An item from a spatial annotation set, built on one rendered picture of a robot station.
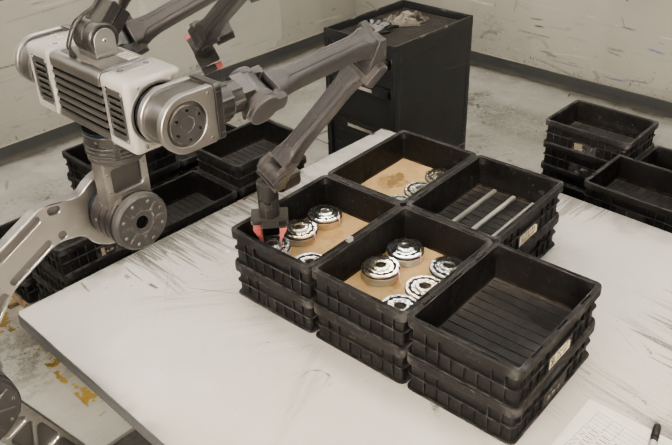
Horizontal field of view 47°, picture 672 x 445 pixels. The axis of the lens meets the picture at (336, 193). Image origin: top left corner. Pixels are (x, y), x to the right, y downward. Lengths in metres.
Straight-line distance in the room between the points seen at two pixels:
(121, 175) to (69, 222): 0.17
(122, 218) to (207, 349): 0.49
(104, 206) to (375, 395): 0.78
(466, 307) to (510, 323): 0.12
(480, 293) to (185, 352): 0.79
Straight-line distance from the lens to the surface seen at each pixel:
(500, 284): 2.09
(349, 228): 2.29
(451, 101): 3.99
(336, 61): 1.76
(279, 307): 2.15
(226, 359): 2.06
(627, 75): 5.31
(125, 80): 1.54
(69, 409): 3.08
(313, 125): 1.94
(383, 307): 1.83
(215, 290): 2.30
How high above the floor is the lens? 2.07
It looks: 30 degrees down
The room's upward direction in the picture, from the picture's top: 2 degrees counter-clockwise
